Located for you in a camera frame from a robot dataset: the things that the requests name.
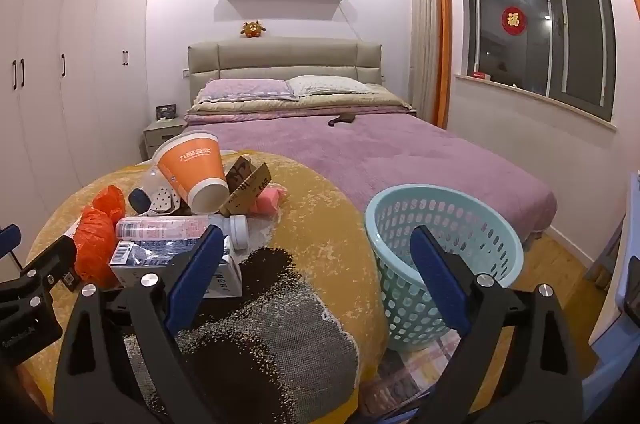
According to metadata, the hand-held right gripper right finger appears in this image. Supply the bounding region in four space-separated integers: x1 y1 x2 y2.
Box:
409 224 586 424

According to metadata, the grey nightstand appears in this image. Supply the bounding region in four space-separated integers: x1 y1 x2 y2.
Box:
142 118 189 161

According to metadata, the blue white milk carton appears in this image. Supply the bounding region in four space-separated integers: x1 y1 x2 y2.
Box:
109 234 244 300

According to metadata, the red round window decoration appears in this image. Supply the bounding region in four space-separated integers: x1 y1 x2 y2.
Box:
501 6 527 36

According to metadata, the brown cardboard piece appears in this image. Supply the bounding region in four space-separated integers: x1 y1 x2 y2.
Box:
220 156 273 217

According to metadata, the white dotted sock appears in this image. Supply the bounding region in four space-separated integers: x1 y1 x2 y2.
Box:
149 186 177 216

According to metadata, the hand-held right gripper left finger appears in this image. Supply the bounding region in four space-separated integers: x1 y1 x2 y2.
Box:
54 224 226 424

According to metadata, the white patterned pillow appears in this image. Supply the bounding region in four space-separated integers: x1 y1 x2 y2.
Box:
286 75 373 98

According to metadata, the blue white furniture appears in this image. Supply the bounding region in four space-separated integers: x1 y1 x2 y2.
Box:
580 174 640 405

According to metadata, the teal plastic basket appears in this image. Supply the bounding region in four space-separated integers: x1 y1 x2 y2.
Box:
364 186 525 352

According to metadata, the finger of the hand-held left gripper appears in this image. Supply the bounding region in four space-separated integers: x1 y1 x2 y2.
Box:
15 234 78 292
0 224 22 262

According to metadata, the dark blue small object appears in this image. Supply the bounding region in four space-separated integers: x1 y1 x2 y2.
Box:
129 188 151 214

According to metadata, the white wardrobe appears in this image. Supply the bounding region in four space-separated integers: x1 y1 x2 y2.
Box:
0 0 156 265

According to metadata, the grey framed window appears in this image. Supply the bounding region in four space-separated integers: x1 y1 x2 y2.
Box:
460 0 619 123

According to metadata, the yellow printed blanket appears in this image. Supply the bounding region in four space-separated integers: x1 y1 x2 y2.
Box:
20 149 391 424

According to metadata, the plaid cloth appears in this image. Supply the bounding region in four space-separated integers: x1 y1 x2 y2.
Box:
372 334 468 407

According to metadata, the purple bedspread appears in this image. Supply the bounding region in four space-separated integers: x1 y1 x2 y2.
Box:
140 111 558 250

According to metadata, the pink sponge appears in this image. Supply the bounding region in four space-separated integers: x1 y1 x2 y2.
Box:
250 184 288 216

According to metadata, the purple pillow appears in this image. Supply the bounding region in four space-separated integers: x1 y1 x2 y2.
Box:
200 78 296 103

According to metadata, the beige padded headboard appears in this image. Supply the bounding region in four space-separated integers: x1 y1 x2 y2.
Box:
187 38 383 115

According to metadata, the orange plastic bag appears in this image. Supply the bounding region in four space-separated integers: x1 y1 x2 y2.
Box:
72 185 127 290

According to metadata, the beige orange curtain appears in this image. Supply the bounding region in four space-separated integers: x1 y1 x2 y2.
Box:
410 0 451 130

